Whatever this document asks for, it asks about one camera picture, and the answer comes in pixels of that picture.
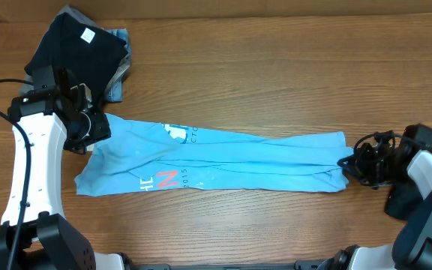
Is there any light blue printed t-shirt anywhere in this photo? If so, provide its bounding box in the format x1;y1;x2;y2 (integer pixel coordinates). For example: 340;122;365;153
75;115;353;197

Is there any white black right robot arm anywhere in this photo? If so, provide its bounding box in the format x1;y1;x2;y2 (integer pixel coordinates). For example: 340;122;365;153
318;124;432;270

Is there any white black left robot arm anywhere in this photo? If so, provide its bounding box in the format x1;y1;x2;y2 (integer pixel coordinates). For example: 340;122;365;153
0;66;133;270

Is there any folded blue denim garment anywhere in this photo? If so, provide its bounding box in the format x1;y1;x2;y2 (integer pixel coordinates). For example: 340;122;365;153
105;28;132;103

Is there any crumpled black garment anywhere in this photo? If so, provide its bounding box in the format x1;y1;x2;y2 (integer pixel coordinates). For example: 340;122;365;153
384;182;423;221

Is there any folded grey garment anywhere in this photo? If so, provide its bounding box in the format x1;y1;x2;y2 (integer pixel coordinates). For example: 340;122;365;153
19;4;131;97

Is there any folded black t-shirt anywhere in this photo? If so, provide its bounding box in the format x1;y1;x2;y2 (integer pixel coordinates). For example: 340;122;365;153
24;13;128;103

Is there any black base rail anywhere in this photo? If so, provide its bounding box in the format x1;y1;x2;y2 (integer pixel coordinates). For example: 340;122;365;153
65;260;356;270

